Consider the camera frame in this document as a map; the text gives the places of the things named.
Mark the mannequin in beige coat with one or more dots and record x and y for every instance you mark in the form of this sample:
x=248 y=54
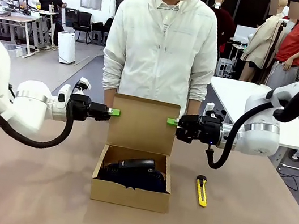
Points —
x=259 y=44

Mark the person's right forearm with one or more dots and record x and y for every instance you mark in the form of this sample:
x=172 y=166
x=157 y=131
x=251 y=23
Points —
x=109 y=97

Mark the mannequin in maroon top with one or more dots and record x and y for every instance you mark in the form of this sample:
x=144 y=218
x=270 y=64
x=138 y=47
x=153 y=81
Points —
x=224 y=24

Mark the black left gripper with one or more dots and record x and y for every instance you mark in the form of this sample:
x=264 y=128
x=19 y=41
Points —
x=79 y=109

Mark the person in white jacket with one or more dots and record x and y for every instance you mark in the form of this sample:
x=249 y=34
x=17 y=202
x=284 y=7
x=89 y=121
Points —
x=158 y=61

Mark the yellow black utility knife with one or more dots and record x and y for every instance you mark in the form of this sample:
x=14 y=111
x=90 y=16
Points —
x=201 y=192

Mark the white table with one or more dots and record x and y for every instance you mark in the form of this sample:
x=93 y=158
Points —
x=235 y=95

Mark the person's left forearm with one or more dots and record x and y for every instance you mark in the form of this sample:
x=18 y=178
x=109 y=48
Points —
x=193 y=108

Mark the black fabric pouch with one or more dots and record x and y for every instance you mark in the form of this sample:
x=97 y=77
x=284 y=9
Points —
x=150 y=183

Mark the person in red shirt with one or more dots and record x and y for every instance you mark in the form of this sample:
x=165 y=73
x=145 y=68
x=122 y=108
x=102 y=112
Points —
x=295 y=44

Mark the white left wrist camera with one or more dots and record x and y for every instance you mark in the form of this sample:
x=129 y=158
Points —
x=84 y=83

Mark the grey computer case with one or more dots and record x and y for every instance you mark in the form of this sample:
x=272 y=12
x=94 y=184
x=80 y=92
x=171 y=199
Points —
x=224 y=67

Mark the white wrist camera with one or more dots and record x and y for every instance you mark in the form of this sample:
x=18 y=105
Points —
x=84 y=83
x=210 y=106

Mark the white air purifier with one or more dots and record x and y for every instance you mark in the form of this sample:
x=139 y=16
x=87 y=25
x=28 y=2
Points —
x=66 y=46

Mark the wooden top desk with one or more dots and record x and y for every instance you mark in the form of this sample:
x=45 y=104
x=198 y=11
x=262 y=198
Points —
x=7 y=17

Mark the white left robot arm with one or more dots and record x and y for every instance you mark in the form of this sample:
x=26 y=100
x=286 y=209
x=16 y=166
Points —
x=27 y=103

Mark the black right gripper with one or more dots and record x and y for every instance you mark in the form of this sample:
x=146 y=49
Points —
x=209 y=130

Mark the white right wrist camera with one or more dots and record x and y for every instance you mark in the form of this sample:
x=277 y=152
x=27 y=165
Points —
x=210 y=106

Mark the brown cardboard box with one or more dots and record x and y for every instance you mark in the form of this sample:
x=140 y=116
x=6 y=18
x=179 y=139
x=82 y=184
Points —
x=129 y=197

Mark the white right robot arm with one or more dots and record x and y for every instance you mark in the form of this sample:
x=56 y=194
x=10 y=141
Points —
x=259 y=142

